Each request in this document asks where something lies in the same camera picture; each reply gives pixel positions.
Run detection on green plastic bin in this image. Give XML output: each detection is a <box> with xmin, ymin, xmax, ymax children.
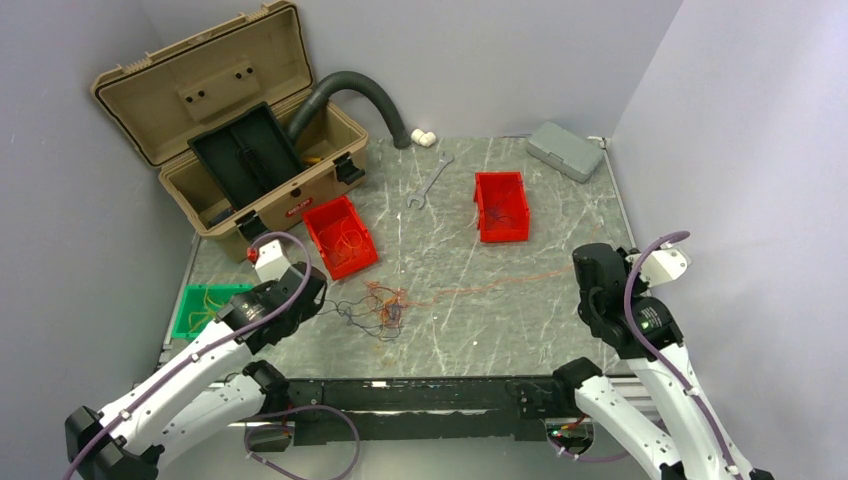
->
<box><xmin>170</xmin><ymin>284</ymin><xmax>252</xmax><ymax>340</ymax></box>

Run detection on black corrugated hose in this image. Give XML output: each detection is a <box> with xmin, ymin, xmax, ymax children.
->
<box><xmin>286</xmin><ymin>70</ymin><xmax>413</xmax><ymax>150</ymax></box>

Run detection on black aluminium base frame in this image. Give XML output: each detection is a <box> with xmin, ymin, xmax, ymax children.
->
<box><xmin>158</xmin><ymin>362</ymin><xmax>704</xmax><ymax>458</ymax></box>

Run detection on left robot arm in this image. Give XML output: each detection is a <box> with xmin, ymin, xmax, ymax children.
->
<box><xmin>63</xmin><ymin>262</ymin><xmax>327</xmax><ymax>479</ymax></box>

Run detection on white pipe fitting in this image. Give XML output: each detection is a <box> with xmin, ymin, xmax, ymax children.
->
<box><xmin>410</xmin><ymin>129</ymin><xmax>438</xmax><ymax>148</ymax></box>

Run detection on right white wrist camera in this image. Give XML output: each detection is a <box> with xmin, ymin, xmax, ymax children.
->
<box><xmin>639</xmin><ymin>242</ymin><xmax>692</xmax><ymax>288</ymax></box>

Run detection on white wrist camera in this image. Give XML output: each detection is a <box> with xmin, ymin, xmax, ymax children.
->
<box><xmin>247</xmin><ymin>240</ymin><xmax>291</xmax><ymax>283</ymax></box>
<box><xmin>639</xmin><ymin>242</ymin><xmax>692</xmax><ymax>288</ymax></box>

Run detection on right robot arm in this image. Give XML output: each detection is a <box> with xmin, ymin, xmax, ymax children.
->
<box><xmin>552</xmin><ymin>231</ymin><xmax>773</xmax><ymax>479</ymax></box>

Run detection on tan open toolbox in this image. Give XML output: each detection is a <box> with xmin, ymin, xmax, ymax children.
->
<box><xmin>90</xmin><ymin>1</ymin><xmax>368</xmax><ymax>262</ymax></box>

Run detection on orange cables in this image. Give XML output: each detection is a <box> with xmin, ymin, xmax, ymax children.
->
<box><xmin>320</xmin><ymin>218</ymin><xmax>578</xmax><ymax>333</ymax></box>

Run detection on steel open-end wrench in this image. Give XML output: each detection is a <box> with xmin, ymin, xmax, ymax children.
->
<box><xmin>406</xmin><ymin>152</ymin><xmax>455</xmax><ymax>209</ymax></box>

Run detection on grey plastic case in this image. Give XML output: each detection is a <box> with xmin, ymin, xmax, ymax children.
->
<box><xmin>526</xmin><ymin>121</ymin><xmax>604</xmax><ymax>183</ymax></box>

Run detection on red bin near toolbox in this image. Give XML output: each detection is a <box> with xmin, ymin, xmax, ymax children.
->
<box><xmin>303</xmin><ymin>195</ymin><xmax>379</xmax><ymax>280</ymax></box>

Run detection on black toolbox tray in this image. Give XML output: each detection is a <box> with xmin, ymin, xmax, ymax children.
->
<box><xmin>188</xmin><ymin>102</ymin><xmax>306</xmax><ymax>210</ymax></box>

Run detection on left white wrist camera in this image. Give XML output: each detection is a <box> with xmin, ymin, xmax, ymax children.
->
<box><xmin>247</xmin><ymin>240</ymin><xmax>291</xmax><ymax>283</ymax></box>

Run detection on red bin right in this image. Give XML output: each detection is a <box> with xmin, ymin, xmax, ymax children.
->
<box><xmin>473</xmin><ymin>171</ymin><xmax>531</xmax><ymax>243</ymax></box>

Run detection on yellow cables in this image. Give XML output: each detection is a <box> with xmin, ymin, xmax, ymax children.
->
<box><xmin>188</xmin><ymin>287</ymin><xmax>233</xmax><ymax>333</ymax></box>

